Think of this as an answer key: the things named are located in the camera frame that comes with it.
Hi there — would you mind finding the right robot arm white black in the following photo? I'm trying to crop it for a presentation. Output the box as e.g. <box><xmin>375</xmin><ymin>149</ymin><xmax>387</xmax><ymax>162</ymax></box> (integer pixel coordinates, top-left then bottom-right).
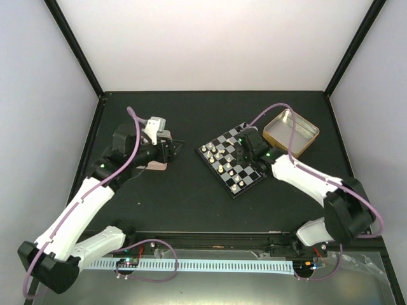
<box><xmin>235</xmin><ymin>142</ymin><xmax>376</xmax><ymax>256</ymax></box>

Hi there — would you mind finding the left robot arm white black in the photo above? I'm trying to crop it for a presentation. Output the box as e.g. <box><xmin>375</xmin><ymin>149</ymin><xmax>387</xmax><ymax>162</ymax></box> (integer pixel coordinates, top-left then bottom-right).
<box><xmin>17</xmin><ymin>124</ymin><xmax>185</xmax><ymax>294</ymax></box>

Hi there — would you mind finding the checkered chess board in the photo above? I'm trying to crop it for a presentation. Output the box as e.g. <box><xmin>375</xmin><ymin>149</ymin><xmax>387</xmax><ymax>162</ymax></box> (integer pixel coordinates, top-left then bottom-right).
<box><xmin>195</xmin><ymin>122</ymin><xmax>265</xmax><ymax>199</ymax></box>

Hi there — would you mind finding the left circuit board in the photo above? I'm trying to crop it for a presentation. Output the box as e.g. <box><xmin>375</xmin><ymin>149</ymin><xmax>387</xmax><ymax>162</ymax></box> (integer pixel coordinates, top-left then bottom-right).
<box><xmin>116</xmin><ymin>258</ymin><xmax>139</xmax><ymax>268</ymax></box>

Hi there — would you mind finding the circuit board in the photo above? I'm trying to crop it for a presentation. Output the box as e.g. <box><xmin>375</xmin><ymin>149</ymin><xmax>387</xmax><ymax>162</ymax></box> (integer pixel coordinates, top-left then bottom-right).
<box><xmin>293</xmin><ymin>261</ymin><xmax>326</xmax><ymax>271</ymax></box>
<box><xmin>116</xmin><ymin>258</ymin><xmax>139</xmax><ymax>268</ymax></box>

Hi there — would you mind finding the right circuit board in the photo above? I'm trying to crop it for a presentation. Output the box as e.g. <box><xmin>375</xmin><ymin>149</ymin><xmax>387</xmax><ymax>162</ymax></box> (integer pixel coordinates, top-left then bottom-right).
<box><xmin>293</xmin><ymin>261</ymin><xmax>326</xmax><ymax>271</ymax></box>

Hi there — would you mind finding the silver tin tray pink rim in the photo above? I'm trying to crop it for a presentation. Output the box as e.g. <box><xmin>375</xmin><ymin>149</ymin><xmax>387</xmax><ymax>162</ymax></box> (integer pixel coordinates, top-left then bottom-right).
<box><xmin>146</xmin><ymin>130</ymin><xmax>172</xmax><ymax>171</ymax></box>

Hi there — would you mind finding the gold tin box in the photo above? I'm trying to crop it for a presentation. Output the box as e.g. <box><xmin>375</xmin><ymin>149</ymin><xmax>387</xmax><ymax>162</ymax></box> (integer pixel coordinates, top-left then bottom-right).
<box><xmin>262</xmin><ymin>109</ymin><xmax>320</xmax><ymax>158</ymax></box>

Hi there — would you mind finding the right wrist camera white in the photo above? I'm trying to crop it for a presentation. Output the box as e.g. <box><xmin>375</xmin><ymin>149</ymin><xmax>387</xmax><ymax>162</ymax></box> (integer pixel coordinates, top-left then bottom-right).
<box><xmin>237</xmin><ymin>127</ymin><xmax>269</xmax><ymax>157</ymax></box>

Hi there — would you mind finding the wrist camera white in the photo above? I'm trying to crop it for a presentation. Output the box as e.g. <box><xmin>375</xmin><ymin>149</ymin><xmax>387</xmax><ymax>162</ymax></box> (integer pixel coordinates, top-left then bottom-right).
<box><xmin>237</xmin><ymin>127</ymin><xmax>269</xmax><ymax>157</ymax></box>
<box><xmin>143</xmin><ymin>116</ymin><xmax>166</xmax><ymax>146</ymax></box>

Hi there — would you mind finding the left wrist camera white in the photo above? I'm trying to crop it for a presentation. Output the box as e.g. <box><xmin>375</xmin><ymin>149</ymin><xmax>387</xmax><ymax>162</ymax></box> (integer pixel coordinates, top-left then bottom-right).
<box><xmin>143</xmin><ymin>116</ymin><xmax>166</xmax><ymax>146</ymax></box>

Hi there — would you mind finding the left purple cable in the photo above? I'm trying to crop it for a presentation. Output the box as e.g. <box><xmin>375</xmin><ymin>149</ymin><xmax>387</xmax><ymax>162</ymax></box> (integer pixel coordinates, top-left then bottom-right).
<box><xmin>24</xmin><ymin>106</ymin><xmax>178</xmax><ymax>299</ymax></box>

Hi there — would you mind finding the black mounting rail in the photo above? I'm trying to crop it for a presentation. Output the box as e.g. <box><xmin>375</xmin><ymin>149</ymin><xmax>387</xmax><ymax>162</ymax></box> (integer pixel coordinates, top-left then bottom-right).
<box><xmin>130</xmin><ymin>232</ymin><xmax>388</xmax><ymax>258</ymax></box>

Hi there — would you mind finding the light blue slotted cable duct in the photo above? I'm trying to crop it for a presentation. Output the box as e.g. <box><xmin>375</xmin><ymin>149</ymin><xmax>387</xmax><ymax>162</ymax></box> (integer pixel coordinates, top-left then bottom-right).
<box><xmin>87</xmin><ymin>257</ymin><xmax>294</xmax><ymax>275</ymax></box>

